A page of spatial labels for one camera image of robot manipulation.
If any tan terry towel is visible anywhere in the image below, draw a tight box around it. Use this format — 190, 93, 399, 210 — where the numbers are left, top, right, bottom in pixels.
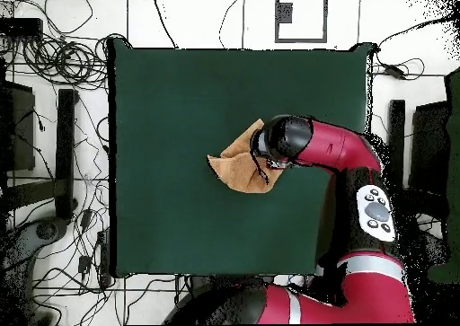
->
207, 118, 289, 195

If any black flat box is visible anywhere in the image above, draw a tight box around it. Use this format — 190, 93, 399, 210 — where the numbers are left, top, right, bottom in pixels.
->
0, 17, 43, 36

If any black stand base bar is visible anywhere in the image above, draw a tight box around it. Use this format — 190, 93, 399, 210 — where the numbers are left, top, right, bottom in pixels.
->
6, 88, 79, 222
387, 99, 448, 223

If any dark green table cloth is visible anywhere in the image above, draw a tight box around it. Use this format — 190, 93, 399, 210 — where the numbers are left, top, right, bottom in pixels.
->
107, 38, 374, 279

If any long black power adapter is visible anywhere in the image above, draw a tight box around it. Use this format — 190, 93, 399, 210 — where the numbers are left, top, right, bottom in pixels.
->
381, 63, 408, 80

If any dark square box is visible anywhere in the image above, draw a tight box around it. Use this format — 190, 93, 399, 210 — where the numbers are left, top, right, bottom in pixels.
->
408, 101, 451, 198
0, 80, 36, 172

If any grey leg with round knob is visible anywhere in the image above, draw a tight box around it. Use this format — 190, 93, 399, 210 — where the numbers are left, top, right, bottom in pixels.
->
421, 230, 450, 268
0, 216, 69, 280

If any black power strip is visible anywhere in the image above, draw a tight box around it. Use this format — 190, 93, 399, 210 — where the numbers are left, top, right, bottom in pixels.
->
95, 228, 111, 288

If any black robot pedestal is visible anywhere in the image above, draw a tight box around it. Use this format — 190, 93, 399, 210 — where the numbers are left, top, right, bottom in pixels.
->
189, 274, 275, 289

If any coiled black cable bundle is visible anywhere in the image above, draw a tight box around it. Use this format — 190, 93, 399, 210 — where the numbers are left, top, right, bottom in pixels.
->
21, 32, 109, 90

